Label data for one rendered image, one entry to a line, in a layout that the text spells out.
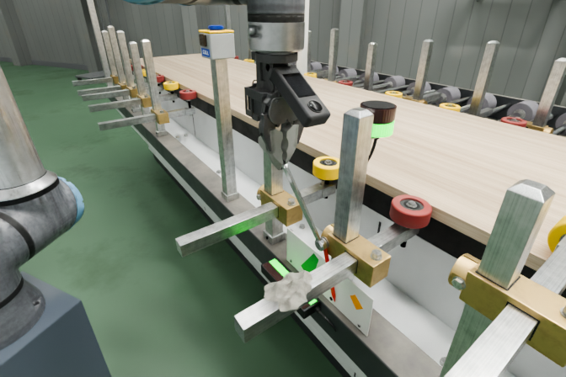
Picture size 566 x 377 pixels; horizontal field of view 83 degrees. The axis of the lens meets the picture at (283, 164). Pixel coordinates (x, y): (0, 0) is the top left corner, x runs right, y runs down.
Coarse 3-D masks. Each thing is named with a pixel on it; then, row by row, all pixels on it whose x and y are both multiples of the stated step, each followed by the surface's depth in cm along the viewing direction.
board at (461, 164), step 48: (240, 96) 150; (336, 96) 150; (384, 96) 150; (336, 144) 97; (384, 144) 97; (432, 144) 97; (480, 144) 97; (528, 144) 97; (384, 192) 76; (432, 192) 71; (480, 192) 71; (480, 240) 60
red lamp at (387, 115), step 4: (360, 104) 54; (364, 108) 53; (368, 108) 52; (396, 108) 53; (372, 112) 52; (376, 112) 52; (380, 112) 51; (384, 112) 51; (388, 112) 52; (392, 112) 52; (376, 116) 52; (380, 116) 52; (384, 116) 52; (388, 116) 52; (392, 116) 52; (376, 120) 52; (380, 120) 52; (384, 120) 52; (388, 120) 52; (392, 120) 53
